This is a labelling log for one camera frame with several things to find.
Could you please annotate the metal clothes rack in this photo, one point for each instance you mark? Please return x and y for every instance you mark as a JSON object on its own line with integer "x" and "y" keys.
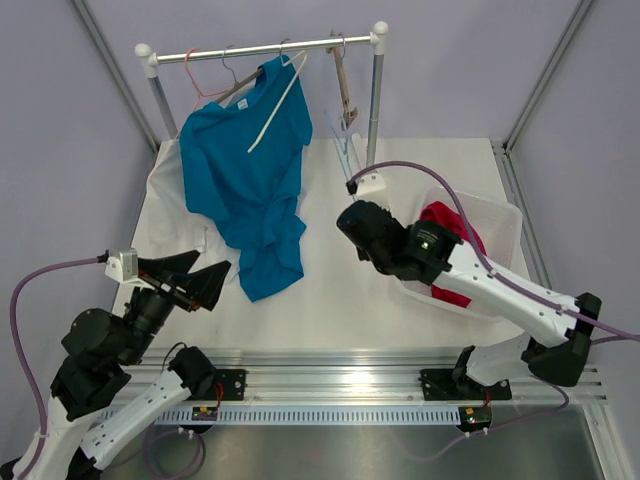
{"x": 376, "y": 38}

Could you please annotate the white t shirt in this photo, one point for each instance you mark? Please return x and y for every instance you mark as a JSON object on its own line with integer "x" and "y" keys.
{"x": 171, "y": 227}

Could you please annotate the light blue wire hanger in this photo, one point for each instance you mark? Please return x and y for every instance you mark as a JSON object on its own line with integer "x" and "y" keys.
{"x": 343, "y": 142}

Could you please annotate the grey wooden hanger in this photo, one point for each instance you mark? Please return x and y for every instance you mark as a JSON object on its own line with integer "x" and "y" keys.
{"x": 237, "y": 84}

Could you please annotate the cream plastic hanger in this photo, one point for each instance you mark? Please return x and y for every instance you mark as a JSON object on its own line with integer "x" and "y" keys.
{"x": 298, "y": 61}

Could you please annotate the blue t shirt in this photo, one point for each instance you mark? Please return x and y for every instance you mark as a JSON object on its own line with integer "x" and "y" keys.
{"x": 252, "y": 198}

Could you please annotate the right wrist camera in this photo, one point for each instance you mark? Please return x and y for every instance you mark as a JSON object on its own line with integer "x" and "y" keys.
{"x": 371, "y": 187}

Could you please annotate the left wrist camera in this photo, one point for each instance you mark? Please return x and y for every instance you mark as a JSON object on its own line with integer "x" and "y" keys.
{"x": 122, "y": 267}

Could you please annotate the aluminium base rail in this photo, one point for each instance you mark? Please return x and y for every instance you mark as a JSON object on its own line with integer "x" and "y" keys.
{"x": 351, "y": 377}

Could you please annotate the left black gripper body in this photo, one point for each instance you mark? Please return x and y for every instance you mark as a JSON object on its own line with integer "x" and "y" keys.
{"x": 154, "y": 304}

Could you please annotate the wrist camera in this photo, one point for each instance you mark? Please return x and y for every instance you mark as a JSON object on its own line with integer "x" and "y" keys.
{"x": 122, "y": 267}
{"x": 371, "y": 187}

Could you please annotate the brown wooden clip hanger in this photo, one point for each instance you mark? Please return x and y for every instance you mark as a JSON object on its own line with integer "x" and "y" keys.
{"x": 349, "y": 114}

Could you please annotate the white plastic basket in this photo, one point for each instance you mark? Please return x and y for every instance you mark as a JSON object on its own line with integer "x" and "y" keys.
{"x": 497, "y": 226}

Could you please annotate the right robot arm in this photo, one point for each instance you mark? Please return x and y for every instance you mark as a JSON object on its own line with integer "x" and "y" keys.
{"x": 556, "y": 339}

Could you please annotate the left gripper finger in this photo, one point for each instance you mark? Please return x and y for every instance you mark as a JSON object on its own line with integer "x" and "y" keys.
{"x": 203, "y": 288}
{"x": 169, "y": 266}

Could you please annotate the white slotted cable duct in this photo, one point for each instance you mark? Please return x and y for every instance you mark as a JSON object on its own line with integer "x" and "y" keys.
{"x": 312, "y": 415}

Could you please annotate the pink wire hanger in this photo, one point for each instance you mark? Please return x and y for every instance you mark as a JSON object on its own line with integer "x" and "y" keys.
{"x": 201, "y": 95}

